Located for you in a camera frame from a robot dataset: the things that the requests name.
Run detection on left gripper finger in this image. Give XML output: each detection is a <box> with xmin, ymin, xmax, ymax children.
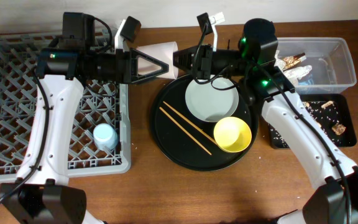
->
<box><xmin>137</xmin><ymin>64</ymin><xmax>169</xmax><ymax>84</ymax></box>
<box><xmin>137</xmin><ymin>47</ymin><xmax>169</xmax><ymax>67</ymax></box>

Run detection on pink cup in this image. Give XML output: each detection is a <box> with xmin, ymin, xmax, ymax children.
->
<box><xmin>137</xmin><ymin>42</ymin><xmax>178</xmax><ymax>79</ymax></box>

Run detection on grey plate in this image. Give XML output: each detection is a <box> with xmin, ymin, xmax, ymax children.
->
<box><xmin>185</xmin><ymin>78</ymin><xmax>239</xmax><ymax>123</ymax></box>

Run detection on yellow bowl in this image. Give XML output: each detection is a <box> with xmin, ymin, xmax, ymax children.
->
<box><xmin>213</xmin><ymin>116</ymin><xmax>252</xmax><ymax>153</ymax></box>

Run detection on blue cup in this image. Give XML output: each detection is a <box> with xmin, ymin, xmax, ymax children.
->
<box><xmin>93</xmin><ymin>123</ymin><xmax>119</xmax><ymax>151</ymax></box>

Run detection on white paper waste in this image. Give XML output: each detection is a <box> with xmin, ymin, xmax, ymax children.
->
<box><xmin>275</xmin><ymin>53</ymin><xmax>313</xmax><ymax>85</ymax></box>

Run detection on food scraps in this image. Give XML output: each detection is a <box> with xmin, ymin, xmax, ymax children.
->
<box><xmin>275</xmin><ymin>51</ymin><xmax>346</xmax><ymax>136</ymax></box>

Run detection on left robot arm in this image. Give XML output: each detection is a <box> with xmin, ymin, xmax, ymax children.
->
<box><xmin>0</xmin><ymin>12</ymin><xmax>169</xmax><ymax>223</ymax></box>

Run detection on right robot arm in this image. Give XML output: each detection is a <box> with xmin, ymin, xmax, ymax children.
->
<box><xmin>173</xmin><ymin>18</ymin><xmax>358</xmax><ymax>223</ymax></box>

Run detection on grey dishwasher rack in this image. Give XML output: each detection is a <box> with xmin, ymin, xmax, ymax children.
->
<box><xmin>0</xmin><ymin>32</ymin><xmax>131</xmax><ymax>183</ymax></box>

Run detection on lower wooden chopstick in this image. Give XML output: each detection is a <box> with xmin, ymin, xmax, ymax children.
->
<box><xmin>159</xmin><ymin>107</ymin><xmax>212</xmax><ymax>156</ymax></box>

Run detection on wooden chopstick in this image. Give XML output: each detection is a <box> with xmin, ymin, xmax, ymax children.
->
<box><xmin>163</xmin><ymin>101</ymin><xmax>218</xmax><ymax>145</ymax></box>
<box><xmin>159</xmin><ymin>107</ymin><xmax>212</xmax><ymax>156</ymax></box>

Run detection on upper wooden chopstick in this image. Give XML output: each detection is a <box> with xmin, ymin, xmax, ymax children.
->
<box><xmin>163</xmin><ymin>101</ymin><xmax>218</xmax><ymax>145</ymax></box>

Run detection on round black tray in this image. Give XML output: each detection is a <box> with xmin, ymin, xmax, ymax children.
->
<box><xmin>150</xmin><ymin>75</ymin><xmax>252</xmax><ymax>171</ymax></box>

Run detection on clear plastic bin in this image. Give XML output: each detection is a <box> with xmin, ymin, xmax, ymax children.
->
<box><xmin>277</xmin><ymin>37</ymin><xmax>357</xmax><ymax>95</ymax></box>

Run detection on black rectangular tray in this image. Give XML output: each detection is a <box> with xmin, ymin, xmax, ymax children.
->
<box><xmin>265</xmin><ymin>93</ymin><xmax>358</xmax><ymax>149</ymax></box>

